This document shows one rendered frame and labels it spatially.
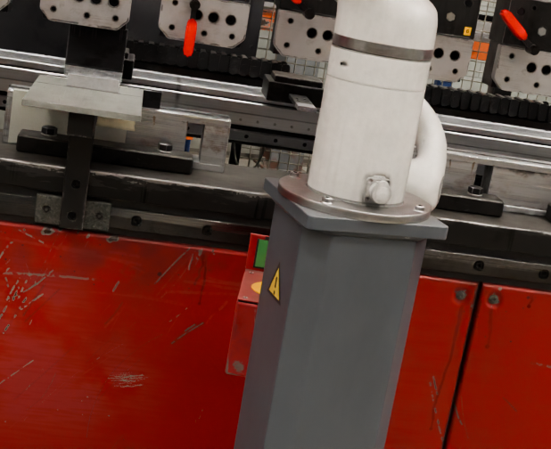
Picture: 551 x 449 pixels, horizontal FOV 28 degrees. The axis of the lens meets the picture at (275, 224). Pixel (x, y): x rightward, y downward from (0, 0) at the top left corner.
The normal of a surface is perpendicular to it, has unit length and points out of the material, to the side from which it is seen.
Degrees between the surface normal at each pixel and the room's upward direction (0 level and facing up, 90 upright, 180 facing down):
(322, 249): 90
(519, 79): 90
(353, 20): 89
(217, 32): 90
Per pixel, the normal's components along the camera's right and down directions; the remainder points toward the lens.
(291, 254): -0.94, -0.07
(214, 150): 0.10, 0.27
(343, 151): -0.47, 0.14
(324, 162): -0.77, 0.04
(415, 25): 0.51, 0.18
